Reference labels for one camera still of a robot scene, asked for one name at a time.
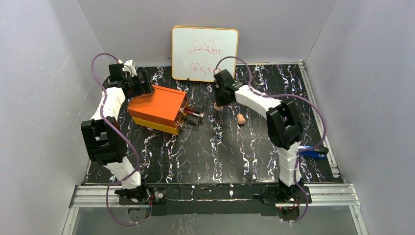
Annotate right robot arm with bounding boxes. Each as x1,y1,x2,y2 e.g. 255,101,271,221
214,70,303,200

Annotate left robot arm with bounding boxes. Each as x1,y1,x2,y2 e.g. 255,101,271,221
81,60,155,203

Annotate beige gourd makeup sponge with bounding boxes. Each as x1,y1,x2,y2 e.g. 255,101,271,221
236,114,246,125

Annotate orange drawer organizer box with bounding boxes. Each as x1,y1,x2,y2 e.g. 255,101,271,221
127,85,188,135

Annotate blue stapler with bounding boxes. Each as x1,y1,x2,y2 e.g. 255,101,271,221
299,145,329,159

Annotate small round pink puff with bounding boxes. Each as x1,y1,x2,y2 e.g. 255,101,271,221
213,103,223,111

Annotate yellow-framed whiteboard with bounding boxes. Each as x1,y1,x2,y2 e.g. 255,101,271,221
171,26,239,82

